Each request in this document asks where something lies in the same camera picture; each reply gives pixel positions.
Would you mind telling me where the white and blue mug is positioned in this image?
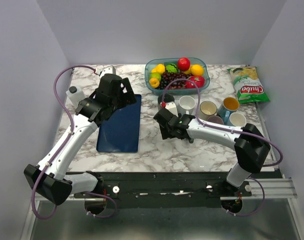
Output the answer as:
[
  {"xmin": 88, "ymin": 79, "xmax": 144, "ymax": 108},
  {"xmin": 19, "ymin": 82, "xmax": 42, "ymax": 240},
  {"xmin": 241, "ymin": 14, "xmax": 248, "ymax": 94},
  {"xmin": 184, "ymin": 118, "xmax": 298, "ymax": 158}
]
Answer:
[{"xmin": 177, "ymin": 95, "xmax": 196, "ymax": 115}]

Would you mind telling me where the dark grey mug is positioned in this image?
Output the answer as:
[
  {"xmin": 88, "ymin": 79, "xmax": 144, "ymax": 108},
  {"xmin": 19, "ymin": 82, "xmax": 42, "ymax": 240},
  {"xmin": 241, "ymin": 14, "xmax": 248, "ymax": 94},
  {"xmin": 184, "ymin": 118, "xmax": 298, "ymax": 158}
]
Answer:
[{"xmin": 157, "ymin": 93, "xmax": 175, "ymax": 110}]

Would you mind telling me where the cream mug black handle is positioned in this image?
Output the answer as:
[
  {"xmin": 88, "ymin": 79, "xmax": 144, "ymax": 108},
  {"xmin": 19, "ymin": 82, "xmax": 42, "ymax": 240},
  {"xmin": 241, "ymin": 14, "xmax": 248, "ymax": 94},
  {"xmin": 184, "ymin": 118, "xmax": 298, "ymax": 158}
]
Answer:
[{"xmin": 198, "ymin": 101, "xmax": 217, "ymax": 121}]

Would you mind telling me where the pink purple mug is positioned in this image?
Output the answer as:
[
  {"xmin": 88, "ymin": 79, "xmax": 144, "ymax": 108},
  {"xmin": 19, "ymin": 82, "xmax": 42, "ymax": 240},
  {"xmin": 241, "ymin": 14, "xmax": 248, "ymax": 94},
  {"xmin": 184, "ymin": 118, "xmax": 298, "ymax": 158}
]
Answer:
[{"xmin": 207, "ymin": 115, "xmax": 224, "ymax": 125}]

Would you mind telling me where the iridescent blue mug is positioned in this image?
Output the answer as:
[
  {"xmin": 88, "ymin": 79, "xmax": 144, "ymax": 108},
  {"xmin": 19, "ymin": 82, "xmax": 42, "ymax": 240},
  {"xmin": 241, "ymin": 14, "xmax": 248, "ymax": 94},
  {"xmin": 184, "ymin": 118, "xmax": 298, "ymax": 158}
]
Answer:
[{"xmin": 217, "ymin": 97, "xmax": 240, "ymax": 124}]

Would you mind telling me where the light blue faceted mug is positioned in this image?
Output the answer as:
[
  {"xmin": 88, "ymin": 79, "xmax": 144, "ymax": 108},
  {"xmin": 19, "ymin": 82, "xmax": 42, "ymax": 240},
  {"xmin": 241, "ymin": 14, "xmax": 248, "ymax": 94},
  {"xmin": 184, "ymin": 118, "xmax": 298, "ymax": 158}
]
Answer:
[{"xmin": 226, "ymin": 112, "xmax": 247, "ymax": 127}]

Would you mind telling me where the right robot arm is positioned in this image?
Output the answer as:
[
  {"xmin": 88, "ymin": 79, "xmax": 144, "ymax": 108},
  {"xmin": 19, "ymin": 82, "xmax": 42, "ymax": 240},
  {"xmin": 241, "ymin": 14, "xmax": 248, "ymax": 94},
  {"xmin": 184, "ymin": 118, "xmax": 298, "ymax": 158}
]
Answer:
[{"xmin": 154, "ymin": 108, "xmax": 271, "ymax": 196}]

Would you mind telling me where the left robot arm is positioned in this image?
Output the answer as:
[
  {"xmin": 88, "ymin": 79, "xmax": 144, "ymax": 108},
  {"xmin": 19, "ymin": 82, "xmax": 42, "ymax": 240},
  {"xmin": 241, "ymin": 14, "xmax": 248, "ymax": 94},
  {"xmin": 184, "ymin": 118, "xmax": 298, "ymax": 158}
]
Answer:
[{"xmin": 24, "ymin": 73, "xmax": 136, "ymax": 206}]

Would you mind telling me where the white plastic bottle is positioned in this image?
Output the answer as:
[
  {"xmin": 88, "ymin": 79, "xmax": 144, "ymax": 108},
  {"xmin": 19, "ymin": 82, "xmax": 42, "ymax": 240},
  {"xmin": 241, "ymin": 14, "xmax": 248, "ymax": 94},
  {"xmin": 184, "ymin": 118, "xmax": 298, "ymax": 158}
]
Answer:
[{"xmin": 66, "ymin": 86, "xmax": 86, "ymax": 108}]

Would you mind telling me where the small orange fruit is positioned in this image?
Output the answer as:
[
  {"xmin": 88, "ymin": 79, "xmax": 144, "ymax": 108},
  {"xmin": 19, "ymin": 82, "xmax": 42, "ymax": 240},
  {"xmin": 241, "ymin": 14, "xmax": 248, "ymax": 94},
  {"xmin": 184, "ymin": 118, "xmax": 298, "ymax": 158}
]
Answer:
[{"xmin": 149, "ymin": 77, "xmax": 160, "ymax": 89}]

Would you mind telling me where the dark blue tray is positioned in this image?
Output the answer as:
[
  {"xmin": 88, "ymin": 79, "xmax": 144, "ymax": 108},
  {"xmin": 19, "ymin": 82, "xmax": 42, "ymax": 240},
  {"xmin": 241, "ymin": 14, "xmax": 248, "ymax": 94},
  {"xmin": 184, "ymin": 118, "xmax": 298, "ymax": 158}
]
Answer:
[{"xmin": 96, "ymin": 94, "xmax": 141, "ymax": 153}]

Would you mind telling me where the teal plastic fruit container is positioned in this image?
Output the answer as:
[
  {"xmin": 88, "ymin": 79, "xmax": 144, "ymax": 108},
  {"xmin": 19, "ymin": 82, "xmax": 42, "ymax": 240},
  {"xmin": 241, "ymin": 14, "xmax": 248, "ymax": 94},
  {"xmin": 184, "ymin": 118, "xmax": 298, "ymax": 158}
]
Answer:
[{"xmin": 145, "ymin": 57, "xmax": 210, "ymax": 96}]

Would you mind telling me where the green lime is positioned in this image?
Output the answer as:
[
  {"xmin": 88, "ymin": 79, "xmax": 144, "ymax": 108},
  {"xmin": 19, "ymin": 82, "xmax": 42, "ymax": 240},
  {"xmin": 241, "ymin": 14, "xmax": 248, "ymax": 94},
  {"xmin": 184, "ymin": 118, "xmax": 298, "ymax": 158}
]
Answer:
[{"xmin": 149, "ymin": 72, "xmax": 162, "ymax": 81}]

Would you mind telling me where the dark grape bunch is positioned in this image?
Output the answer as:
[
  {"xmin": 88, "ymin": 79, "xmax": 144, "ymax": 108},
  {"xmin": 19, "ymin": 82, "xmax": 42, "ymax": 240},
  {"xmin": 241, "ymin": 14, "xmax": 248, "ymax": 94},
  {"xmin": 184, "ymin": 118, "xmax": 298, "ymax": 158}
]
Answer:
[{"xmin": 157, "ymin": 72, "xmax": 191, "ymax": 90}]

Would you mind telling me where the small yellow lemon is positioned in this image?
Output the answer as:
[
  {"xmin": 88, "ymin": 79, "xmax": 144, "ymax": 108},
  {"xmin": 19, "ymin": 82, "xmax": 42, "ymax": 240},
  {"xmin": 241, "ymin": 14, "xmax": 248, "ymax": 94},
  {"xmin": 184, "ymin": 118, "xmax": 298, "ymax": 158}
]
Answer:
[{"xmin": 151, "ymin": 64, "xmax": 166, "ymax": 75}]

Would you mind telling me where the red dragon fruit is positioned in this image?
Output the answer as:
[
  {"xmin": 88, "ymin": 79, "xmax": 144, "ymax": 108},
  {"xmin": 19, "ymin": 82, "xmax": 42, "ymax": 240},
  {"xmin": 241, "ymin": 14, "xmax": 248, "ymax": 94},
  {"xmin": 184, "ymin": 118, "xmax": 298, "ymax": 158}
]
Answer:
[{"xmin": 185, "ymin": 75, "xmax": 206, "ymax": 89}]

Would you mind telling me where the green toy watermelon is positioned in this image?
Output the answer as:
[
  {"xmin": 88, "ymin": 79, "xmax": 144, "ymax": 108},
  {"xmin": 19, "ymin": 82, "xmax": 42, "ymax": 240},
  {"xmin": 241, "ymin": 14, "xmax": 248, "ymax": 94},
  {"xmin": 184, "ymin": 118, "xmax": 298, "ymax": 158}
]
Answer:
[{"xmin": 165, "ymin": 63, "xmax": 178, "ymax": 73}]

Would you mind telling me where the large yellow lemon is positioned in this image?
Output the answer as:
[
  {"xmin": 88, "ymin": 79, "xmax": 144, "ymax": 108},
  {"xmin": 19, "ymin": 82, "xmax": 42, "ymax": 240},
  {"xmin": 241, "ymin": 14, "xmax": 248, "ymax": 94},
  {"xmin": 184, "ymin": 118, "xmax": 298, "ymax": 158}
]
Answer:
[{"xmin": 190, "ymin": 64, "xmax": 204, "ymax": 76}]

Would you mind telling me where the red apple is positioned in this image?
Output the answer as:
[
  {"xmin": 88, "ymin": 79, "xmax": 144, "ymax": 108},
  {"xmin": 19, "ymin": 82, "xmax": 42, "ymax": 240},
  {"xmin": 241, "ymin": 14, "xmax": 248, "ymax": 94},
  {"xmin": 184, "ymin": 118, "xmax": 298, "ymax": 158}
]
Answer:
[{"xmin": 177, "ymin": 57, "xmax": 191, "ymax": 72}]

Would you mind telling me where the green cassava chips bag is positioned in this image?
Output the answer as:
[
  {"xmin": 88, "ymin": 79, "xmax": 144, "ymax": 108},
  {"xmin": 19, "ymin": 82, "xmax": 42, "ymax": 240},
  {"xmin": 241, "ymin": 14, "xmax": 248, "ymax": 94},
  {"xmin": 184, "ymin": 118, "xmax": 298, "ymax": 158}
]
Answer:
[{"xmin": 228, "ymin": 66, "xmax": 270, "ymax": 104}]

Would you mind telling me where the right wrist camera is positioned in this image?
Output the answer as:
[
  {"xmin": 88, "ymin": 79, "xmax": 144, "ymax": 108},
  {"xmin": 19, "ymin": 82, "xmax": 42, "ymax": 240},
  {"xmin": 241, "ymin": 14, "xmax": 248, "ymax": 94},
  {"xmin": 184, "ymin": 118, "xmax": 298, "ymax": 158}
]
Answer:
[{"xmin": 165, "ymin": 101, "xmax": 178, "ymax": 117}]

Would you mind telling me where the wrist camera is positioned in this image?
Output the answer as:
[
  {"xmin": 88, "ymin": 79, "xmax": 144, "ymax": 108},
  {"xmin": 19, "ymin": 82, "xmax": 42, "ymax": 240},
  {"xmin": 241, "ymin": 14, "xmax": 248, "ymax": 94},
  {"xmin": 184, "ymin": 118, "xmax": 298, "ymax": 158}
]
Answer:
[
  {"xmin": 165, "ymin": 101, "xmax": 178, "ymax": 117},
  {"xmin": 100, "ymin": 65, "xmax": 116, "ymax": 77}
]

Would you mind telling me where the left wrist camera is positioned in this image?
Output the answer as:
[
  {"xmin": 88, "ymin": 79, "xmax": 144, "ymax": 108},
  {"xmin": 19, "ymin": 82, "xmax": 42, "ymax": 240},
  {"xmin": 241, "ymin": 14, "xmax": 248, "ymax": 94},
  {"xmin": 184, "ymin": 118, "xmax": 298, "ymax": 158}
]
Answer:
[{"xmin": 100, "ymin": 65, "xmax": 116, "ymax": 77}]

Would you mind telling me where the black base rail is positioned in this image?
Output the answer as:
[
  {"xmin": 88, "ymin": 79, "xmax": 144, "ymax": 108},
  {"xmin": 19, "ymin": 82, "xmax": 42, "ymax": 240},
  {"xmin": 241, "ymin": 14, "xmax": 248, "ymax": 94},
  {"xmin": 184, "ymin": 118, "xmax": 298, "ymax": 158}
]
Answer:
[{"xmin": 75, "ymin": 172, "xmax": 251, "ymax": 209}]

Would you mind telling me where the aluminium frame rail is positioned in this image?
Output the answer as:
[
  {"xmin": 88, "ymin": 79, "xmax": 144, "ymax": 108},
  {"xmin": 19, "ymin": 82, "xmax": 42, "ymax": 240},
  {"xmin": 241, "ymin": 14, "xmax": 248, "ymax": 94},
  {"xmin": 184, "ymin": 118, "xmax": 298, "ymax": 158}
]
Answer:
[{"xmin": 21, "ymin": 172, "xmax": 300, "ymax": 240}]

